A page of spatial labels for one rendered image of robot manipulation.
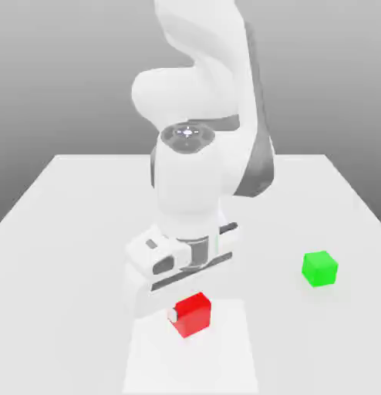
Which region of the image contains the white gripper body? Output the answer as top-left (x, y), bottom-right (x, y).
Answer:
top-left (124, 222), bottom-right (241, 320)

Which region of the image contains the small red cube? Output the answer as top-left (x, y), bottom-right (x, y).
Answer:
top-left (167, 291), bottom-right (212, 339)

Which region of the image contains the small green cube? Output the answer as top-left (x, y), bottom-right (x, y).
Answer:
top-left (301, 250), bottom-right (339, 289)

